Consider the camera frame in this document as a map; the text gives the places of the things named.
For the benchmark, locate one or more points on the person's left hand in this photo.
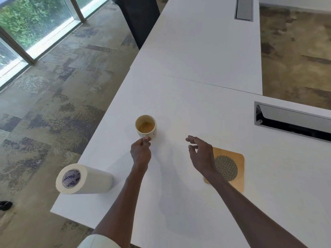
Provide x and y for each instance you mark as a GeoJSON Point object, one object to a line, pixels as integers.
{"type": "Point", "coordinates": [141, 154]}

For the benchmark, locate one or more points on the glass window wall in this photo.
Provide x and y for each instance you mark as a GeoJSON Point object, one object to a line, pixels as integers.
{"type": "Point", "coordinates": [31, 28]}

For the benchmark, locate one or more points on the person's left forearm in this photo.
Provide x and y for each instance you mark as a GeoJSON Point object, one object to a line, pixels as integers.
{"type": "Point", "coordinates": [116, 211]}

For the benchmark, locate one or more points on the cream coffee mug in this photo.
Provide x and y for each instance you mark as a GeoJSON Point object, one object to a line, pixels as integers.
{"type": "Point", "coordinates": [147, 121]}

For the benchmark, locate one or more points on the person's right hand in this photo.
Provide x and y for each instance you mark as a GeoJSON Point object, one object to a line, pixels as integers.
{"type": "Point", "coordinates": [203, 157]}

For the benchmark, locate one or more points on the large white table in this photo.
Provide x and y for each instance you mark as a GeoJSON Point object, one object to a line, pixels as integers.
{"type": "Point", "coordinates": [258, 165]}

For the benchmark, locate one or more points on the narrow white table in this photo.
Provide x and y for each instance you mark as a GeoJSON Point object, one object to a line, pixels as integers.
{"type": "Point", "coordinates": [201, 43]}

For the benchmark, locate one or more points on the person's right forearm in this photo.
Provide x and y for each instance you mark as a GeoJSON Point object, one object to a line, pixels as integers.
{"type": "Point", "coordinates": [250, 211]}

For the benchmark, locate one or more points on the black wheeled chair base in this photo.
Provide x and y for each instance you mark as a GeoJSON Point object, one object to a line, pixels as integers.
{"type": "Point", "coordinates": [5, 205]}

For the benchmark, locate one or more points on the white paper towel roll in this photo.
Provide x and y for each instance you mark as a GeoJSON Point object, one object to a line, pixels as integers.
{"type": "Point", "coordinates": [93, 180]}

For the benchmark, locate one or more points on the black mesh office chair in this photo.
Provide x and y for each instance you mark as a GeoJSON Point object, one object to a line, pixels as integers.
{"type": "Point", "coordinates": [139, 18]}

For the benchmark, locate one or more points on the square wooden coaster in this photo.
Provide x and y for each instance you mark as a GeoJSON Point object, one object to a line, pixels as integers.
{"type": "Point", "coordinates": [238, 183]}

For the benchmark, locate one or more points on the person's left shirt sleeve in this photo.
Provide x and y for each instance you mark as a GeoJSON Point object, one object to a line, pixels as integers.
{"type": "Point", "coordinates": [98, 242]}

